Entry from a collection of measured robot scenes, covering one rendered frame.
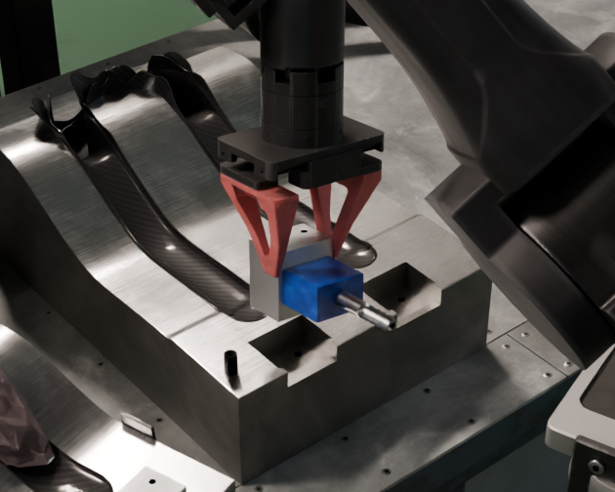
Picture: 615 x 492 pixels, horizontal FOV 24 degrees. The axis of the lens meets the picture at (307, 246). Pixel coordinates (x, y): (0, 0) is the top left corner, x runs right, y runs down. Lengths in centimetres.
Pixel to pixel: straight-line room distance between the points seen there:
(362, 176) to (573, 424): 28
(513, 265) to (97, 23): 294
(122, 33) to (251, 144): 246
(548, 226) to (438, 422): 59
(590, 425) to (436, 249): 40
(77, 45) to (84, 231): 221
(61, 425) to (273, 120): 28
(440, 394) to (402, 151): 37
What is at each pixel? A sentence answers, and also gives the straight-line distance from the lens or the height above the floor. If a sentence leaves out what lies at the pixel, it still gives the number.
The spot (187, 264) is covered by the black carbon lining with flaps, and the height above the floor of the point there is 88.
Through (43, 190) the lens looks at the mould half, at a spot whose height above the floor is 92.
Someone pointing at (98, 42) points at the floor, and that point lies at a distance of 339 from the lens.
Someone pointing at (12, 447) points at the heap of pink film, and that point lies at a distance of 104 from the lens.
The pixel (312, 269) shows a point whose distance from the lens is 101.
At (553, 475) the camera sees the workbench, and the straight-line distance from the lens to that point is 140.
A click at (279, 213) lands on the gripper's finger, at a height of 104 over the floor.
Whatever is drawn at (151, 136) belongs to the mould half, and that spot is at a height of 92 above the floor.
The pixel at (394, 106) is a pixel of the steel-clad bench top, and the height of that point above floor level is 80.
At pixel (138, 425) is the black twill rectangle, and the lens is 106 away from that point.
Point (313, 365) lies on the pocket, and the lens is 110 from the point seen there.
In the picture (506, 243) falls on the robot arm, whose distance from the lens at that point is 57.
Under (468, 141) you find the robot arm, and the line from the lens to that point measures 56.
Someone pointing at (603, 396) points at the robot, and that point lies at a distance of 82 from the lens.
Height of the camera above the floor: 158
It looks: 36 degrees down
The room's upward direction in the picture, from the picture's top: straight up
